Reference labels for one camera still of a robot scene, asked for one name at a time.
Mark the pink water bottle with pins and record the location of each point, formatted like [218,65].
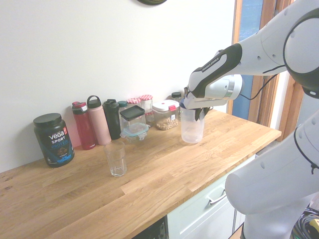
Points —
[99,122]

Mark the small red checked lid jar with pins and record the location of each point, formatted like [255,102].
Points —
[150,119]

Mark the clear canister white red lid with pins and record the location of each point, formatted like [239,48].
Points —
[165,117]

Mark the wooden door frame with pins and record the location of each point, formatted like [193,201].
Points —
[266,99]

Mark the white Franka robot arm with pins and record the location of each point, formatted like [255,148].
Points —
[261,47]

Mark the clear canister black lid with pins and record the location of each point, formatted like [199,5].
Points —
[132,113]

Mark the black lid glass jar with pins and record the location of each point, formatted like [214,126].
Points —
[176,95]

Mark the red water bottle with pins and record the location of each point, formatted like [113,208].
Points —
[83,127]

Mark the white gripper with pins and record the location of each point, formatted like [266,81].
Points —
[207,102]

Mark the green lid clear jar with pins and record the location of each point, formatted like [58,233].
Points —
[122,103]

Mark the clear plastic pitcher blue lid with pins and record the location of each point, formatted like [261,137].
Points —
[192,132]

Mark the black round wall clock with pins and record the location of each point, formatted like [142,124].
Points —
[152,2]

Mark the black dishwasher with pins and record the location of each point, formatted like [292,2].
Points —
[154,230]

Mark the white cabinet front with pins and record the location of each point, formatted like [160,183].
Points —
[199,216]

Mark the black shaker bottle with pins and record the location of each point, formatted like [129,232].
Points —
[112,119]

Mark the clear drinking glass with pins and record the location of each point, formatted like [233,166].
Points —
[115,159]

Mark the glass container teal clip lid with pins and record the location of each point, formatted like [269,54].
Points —
[134,133]

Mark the black Vega protein tub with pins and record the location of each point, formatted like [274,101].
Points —
[53,142]

